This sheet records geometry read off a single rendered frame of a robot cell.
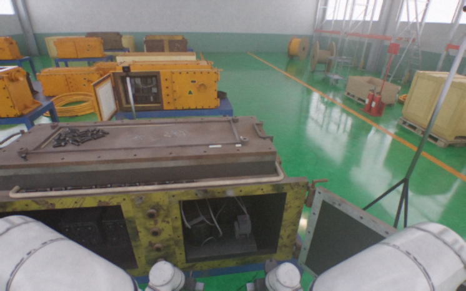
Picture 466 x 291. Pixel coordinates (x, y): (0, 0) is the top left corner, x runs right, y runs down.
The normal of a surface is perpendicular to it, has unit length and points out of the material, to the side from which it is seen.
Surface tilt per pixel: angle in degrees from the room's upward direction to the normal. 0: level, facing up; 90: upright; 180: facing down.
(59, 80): 90
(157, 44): 90
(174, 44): 90
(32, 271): 24
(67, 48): 90
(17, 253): 17
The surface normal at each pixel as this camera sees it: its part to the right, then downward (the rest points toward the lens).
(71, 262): 0.43, -0.85
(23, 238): 0.07, -0.91
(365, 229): -0.78, 0.28
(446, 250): 0.15, -0.69
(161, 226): 0.15, 0.47
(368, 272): -0.47, -0.80
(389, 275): -0.17, -0.75
